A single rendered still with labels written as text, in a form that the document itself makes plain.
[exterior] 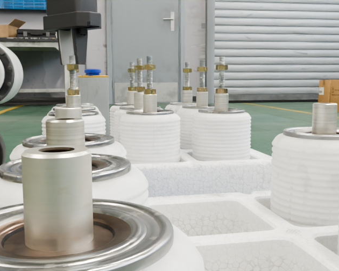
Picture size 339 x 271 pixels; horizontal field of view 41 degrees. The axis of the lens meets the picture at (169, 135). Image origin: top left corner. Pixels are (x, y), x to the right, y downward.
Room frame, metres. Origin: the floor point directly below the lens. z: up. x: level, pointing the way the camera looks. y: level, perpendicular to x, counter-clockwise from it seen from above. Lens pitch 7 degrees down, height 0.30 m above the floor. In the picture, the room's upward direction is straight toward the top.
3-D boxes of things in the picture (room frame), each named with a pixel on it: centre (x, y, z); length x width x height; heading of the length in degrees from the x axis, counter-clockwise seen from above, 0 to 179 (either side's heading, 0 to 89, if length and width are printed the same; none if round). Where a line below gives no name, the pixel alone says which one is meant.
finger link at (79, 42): (0.79, 0.15, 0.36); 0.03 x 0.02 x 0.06; 142
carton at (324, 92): (4.57, -1.70, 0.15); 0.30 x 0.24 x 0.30; 98
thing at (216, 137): (0.73, -0.09, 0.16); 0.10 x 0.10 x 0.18
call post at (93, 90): (1.09, 0.19, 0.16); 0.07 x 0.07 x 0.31; 11
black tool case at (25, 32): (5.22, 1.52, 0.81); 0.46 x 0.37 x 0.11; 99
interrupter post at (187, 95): (0.96, -0.04, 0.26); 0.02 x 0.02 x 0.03
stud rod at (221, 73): (0.73, -0.09, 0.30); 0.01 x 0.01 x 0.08
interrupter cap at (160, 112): (0.71, 0.03, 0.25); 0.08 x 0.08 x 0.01
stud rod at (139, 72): (0.82, 0.05, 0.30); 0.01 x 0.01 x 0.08
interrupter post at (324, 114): (0.42, -0.15, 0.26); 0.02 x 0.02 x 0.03
